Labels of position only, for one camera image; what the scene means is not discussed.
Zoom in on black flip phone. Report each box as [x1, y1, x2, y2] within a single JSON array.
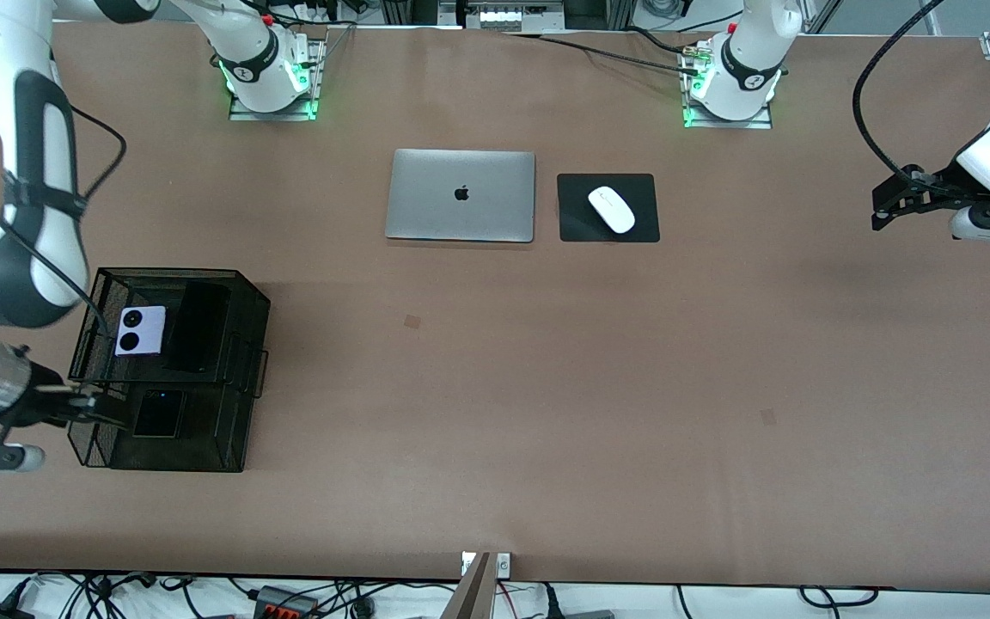
[[132, 389, 187, 440]]

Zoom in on lavender flip phone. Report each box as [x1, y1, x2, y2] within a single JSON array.
[[114, 306, 168, 358]]

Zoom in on black bar smartphone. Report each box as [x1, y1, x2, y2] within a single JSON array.
[[163, 282, 233, 376]]

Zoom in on black mesh two-tier tray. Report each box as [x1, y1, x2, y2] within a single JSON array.
[[67, 267, 272, 473]]

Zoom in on black orange power strip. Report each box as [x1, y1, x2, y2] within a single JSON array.
[[254, 585, 321, 619]]

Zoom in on white computer mouse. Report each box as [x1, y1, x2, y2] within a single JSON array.
[[588, 186, 636, 234]]

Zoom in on black mouse pad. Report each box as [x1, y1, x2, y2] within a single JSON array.
[[557, 173, 661, 243]]

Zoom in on silver closed laptop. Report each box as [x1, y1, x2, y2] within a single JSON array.
[[385, 149, 537, 243]]

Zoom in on white power strip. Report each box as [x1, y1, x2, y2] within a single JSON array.
[[478, 7, 533, 33]]

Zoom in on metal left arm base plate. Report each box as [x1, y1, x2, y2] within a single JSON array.
[[682, 41, 774, 131]]

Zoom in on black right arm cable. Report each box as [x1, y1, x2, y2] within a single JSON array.
[[0, 103, 128, 340]]

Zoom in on black cable on table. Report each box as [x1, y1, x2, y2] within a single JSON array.
[[502, 31, 702, 77]]

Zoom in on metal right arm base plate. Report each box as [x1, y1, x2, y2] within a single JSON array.
[[229, 34, 327, 123]]

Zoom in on black looped floor cable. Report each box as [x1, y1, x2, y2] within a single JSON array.
[[798, 585, 880, 609]]

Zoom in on aluminium frame post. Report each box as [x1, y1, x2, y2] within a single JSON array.
[[442, 551, 513, 619]]

